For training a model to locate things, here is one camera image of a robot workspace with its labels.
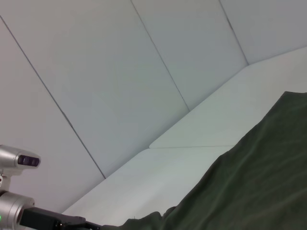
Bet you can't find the dark green FREE t-shirt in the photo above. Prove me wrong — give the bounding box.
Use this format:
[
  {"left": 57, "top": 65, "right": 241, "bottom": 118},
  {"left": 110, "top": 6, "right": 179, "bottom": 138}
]
[{"left": 119, "top": 91, "right": 307, "bottom": 230}]

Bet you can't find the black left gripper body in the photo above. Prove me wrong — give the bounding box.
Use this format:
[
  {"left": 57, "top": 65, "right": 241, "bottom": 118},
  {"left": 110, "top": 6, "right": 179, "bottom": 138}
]
[{"left": 20, "top": 207, "right": 103, "bottom": 230}]

